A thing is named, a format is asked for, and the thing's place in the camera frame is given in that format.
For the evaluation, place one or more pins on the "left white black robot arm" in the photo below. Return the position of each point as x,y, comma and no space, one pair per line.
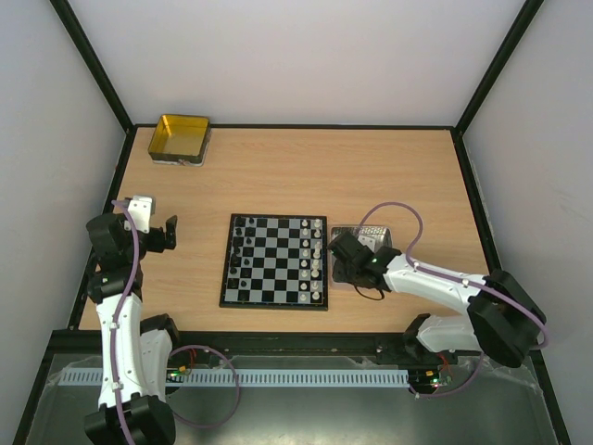
132,407

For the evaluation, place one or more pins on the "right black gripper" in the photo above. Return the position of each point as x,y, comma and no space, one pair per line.
346,272

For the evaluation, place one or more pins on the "white king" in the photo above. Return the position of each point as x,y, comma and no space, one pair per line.
317,252

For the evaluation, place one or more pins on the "yellow square tin box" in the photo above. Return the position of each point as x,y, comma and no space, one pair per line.
180,140

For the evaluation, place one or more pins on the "silver foil tray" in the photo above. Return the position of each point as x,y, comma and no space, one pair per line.
381,235

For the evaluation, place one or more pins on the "light blue slotted cable duct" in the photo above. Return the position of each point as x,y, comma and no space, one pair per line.
291,378

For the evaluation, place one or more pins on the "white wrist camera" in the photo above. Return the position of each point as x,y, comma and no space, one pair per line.
141,209
367,241

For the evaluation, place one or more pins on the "black king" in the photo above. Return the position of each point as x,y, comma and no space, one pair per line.
235,262

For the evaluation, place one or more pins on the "black and silver chessboard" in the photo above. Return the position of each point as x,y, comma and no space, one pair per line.
273,279

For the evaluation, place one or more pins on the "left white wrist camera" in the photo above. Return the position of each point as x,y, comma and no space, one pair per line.
141,209

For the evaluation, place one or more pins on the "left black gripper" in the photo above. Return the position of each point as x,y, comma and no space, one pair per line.
159,245

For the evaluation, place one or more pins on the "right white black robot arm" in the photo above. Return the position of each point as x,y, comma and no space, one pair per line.
493,314

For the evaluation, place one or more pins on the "black aluminium frame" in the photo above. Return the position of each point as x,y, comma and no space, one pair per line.
71,340

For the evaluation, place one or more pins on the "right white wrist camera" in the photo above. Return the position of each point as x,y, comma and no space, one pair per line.
367,241

